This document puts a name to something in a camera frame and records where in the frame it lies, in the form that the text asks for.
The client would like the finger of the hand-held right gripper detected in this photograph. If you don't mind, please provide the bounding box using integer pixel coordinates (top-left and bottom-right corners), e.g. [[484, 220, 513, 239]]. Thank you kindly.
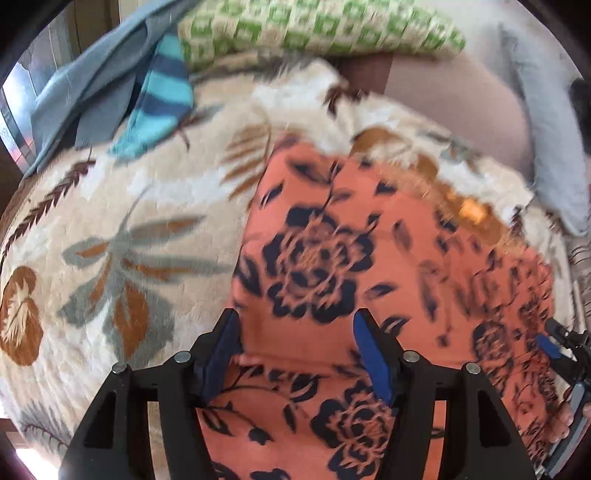
[[545, 318, 583, 344], [534, 333, 573, 366]]

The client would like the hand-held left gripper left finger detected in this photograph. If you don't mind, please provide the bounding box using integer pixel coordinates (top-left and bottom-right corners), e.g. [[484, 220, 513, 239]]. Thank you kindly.
[[58, 308, 242, 480]]

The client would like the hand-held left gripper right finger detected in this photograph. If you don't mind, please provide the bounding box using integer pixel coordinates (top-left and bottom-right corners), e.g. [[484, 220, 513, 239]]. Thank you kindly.
[[353, 308, 539, 480]]

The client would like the orange floral garment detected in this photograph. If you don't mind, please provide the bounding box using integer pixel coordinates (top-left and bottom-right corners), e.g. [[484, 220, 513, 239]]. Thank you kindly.
[[196, 141, 557, 480]]

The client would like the person's right hand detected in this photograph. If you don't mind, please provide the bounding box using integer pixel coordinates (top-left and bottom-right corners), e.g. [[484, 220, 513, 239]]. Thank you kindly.
[[555, 405, 577, 441]]

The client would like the cream leaf-print blanket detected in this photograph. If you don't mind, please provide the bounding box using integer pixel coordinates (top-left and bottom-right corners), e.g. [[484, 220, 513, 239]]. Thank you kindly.
[[0, 58, 573, 462]]

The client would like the light blue pillow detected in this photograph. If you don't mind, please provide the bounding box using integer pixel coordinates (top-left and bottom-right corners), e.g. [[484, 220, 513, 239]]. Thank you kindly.
[[501, 21, 589, 236]]

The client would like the pink bedsheet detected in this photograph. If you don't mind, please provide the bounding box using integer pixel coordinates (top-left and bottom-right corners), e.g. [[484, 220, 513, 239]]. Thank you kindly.
[[339, 0, 536, 176]]

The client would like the teal striped cloth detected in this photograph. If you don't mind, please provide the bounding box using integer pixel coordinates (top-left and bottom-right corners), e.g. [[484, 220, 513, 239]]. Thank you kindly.
[[108, 34, 195, 162]]

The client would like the grey-blue cloth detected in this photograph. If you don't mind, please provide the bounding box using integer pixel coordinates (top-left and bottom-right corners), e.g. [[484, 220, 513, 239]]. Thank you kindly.
[[23, 0, 185, 178]]

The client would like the patterned glass window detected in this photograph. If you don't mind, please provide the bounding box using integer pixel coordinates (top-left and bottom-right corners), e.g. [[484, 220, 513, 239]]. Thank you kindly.
[[0, 60, 38, 167]]

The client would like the green patterned pillow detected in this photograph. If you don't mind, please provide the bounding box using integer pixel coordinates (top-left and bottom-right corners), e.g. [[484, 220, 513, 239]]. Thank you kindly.
[[178, 0, 467, 72]]

